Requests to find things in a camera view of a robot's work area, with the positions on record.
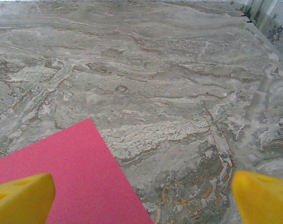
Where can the pink cloth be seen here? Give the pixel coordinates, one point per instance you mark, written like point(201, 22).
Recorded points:
point(73, 168)

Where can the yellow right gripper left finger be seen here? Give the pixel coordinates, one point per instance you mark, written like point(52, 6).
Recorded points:
point(22, 200)

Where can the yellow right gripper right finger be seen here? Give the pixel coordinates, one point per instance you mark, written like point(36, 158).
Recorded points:
point(264, 200)

